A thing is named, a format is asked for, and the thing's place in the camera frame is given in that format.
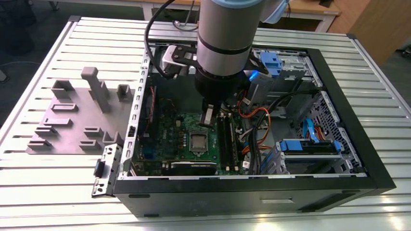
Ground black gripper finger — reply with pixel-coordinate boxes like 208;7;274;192
199;104;215;128

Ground silver square CPU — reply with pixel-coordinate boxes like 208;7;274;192
192;134;208;148

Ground metal socket cover frame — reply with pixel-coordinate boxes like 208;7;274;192
188;131;212;154

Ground green motherboard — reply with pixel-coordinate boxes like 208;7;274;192
134;105;249;177

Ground grey power supply unit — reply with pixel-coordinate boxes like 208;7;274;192
150;49;206;113

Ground black case fan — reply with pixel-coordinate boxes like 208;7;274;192
143;84;159;122

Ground blue plastic drive latch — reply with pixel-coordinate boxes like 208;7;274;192
261;51;283;79

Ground black graphics card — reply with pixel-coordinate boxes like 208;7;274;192
162;160;219;177

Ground grey metal drive cage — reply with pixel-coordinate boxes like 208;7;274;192
249;49;325;105

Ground hard disk in blue carrier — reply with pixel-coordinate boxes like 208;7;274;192
275;139;343;156

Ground metal expansion card retainer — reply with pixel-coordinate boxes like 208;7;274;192
91;143;126;199

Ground black open PC case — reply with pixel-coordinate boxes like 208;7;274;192
91;38;398;219

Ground grey metal disk bay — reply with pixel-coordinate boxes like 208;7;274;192
274;137;366;176

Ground grey plastic parts rack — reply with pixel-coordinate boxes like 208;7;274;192
24;66;138;155

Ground wooden desk white legs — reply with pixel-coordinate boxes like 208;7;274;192
140;0;342;32

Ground wooden cabinet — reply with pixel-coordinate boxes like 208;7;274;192
329;0;411;66

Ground white plug wire bundle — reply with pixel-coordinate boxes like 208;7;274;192
238;127;255;145

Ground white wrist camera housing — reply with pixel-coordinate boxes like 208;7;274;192
243;53;273;81

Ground orange yellow wire bundle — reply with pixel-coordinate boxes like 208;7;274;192
239;107;274;157

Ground red black fan wire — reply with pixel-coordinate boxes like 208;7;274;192
144;86;158;139

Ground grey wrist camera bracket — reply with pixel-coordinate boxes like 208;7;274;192
159;45;198;78

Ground thick black cable bundle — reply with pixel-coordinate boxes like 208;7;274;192
250;89;318;175

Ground blue flat wire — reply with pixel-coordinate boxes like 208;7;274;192
303;118;323;143
261;153;274;174

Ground black camera cable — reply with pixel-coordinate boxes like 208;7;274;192
143;0;180;79

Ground dark blue retainer handle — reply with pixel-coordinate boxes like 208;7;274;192
92;161;107;179

